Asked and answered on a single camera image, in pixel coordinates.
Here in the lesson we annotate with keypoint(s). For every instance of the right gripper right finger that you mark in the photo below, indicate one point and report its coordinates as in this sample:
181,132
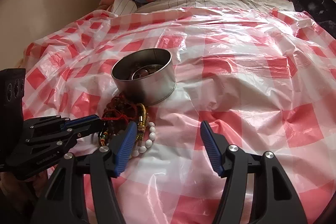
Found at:
274,199

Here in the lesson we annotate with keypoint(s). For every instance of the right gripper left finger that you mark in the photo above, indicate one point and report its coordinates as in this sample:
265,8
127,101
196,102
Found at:
63,198

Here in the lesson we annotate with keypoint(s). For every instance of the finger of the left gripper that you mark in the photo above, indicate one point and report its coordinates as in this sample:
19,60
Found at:
80,134
91,123

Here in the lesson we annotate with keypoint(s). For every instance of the left hand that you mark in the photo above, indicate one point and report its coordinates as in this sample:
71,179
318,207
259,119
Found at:
19,192

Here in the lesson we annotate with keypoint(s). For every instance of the round silver metal tin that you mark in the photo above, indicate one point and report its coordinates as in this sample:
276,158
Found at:
145,76

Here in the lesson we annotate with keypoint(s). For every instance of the red white checkered plastic sheet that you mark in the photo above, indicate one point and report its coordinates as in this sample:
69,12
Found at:
266,80

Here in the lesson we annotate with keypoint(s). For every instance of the pink stuffed toy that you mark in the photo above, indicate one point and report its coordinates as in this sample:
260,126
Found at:
105,5

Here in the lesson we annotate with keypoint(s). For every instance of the striped pillow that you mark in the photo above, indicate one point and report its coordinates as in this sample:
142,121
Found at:
123,7

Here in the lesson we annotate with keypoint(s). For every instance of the striped white bedsheet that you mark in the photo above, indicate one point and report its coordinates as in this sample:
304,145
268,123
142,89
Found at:
259,5

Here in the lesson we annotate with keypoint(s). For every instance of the black clothes pile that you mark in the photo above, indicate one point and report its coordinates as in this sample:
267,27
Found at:
322,11

